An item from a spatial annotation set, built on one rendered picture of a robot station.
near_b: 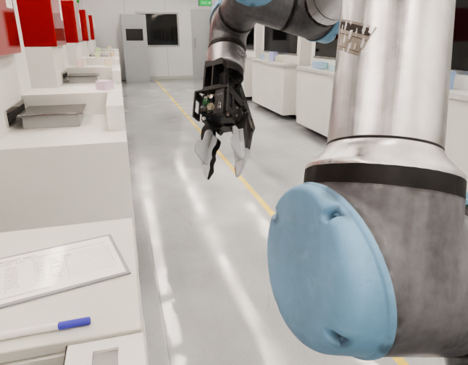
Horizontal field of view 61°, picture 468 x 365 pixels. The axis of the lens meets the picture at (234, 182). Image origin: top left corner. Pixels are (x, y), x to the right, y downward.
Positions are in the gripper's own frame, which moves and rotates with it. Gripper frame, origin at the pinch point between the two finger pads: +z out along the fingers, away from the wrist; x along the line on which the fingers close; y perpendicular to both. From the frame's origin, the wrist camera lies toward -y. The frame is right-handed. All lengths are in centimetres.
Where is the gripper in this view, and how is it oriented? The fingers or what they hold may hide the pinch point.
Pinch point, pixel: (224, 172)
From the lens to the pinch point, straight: 72.9
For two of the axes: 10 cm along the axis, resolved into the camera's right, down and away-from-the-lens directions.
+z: -0.5, 9.5, -3.0
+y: -4.2, -2.9, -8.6
